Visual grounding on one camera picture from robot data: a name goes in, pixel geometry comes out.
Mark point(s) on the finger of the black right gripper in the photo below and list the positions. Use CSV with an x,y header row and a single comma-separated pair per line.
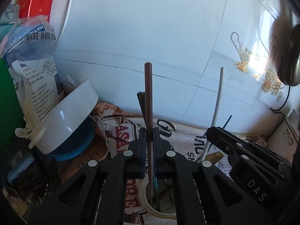
x,y
235,147

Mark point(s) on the white rice cooker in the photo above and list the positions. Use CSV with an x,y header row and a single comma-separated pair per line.
x,y
285,138

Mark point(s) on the grey chopstick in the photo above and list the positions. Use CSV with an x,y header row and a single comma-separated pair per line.
x,y
141,100

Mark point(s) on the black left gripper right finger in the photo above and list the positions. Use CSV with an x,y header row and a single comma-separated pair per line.
x,y
202,195

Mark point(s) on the black mesh item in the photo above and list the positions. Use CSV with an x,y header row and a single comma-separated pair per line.
x,y
31,180

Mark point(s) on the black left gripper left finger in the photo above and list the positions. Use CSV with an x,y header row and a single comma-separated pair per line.
x,y
95,195

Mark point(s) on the white ribbed cup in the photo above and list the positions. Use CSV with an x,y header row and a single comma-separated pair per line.
x,y
163,202

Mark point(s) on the black chopstick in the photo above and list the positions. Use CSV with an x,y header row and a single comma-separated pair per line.
x,y
226,123

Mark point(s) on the blue bowl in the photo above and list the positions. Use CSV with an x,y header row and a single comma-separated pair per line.
x,y
76,143

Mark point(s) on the white paper food bag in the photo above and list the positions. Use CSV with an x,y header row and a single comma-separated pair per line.
x,y
38,88

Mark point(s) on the dark green chopstick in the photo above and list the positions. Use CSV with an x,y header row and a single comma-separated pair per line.
x,y
155,182

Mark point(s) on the clear plastic zip bag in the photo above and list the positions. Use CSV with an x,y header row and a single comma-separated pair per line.
x,y
30,38

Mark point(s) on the white chopstick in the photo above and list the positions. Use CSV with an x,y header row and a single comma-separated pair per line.
x,y
215,115

